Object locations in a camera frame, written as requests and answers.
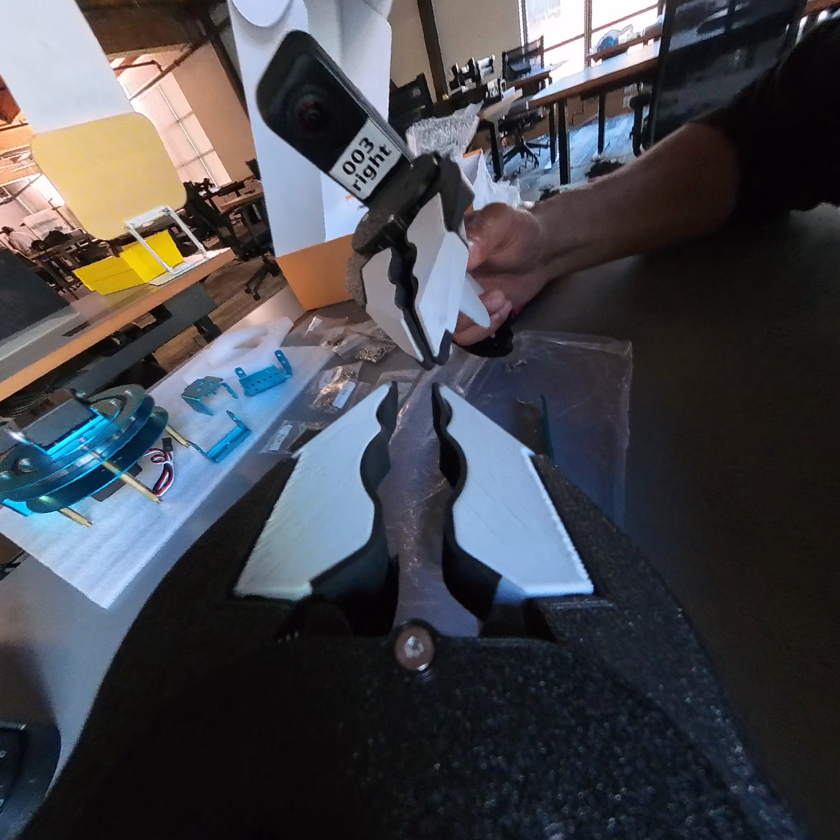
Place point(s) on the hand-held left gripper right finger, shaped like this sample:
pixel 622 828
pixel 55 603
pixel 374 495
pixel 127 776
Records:
pixel 518 525

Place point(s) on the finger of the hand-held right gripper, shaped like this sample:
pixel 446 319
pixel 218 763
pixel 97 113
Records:
pixel 443 282
pixel 384 295

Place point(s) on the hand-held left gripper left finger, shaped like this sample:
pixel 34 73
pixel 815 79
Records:
pixel 308 525

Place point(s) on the person's right forearm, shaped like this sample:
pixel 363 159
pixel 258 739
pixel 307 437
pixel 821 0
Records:
pixel 623 197

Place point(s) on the blue acrylic robot base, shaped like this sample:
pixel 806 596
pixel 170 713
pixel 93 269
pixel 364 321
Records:
pixel 79 453

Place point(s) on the grey desk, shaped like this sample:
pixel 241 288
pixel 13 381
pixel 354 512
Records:
pixel 722 394

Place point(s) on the wooden edged desk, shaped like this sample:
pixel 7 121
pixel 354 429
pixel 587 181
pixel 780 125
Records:
pixel 590 75
pixel 131 302

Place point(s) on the person's right hand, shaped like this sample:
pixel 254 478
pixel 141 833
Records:
pixel 512 256

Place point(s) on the bubble wrap bundle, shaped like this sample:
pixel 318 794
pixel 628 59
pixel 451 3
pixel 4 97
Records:
pixel 446 131

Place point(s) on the open cardboard box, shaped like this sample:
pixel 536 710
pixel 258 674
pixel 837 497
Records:
pixel 295 197

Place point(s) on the pile of small hardware packets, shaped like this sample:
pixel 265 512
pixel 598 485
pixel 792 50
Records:
pixel 338 394

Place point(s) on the clear plastic bag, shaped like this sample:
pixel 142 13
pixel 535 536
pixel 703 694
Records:
pixel 577 374

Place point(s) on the white foam sheet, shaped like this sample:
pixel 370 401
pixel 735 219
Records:
pixel 131 544

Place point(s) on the white metal stand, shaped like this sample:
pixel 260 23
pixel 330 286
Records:
pixel 177 249

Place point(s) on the yellow bin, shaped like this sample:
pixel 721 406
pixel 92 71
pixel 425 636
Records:
pixel 111 272

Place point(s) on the cream rounded board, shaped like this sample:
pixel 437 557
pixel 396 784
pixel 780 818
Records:
pixel 105 170

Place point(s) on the black perforated cylinder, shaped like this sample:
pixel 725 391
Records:
pixel 26 774

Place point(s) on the white board panel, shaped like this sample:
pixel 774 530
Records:
pixel 52 52

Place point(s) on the small blue U bracket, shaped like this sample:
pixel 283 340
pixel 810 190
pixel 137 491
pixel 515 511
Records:
pixel 226 443

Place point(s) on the blue perforated bracket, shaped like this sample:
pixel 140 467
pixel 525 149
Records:
pixel 262 380

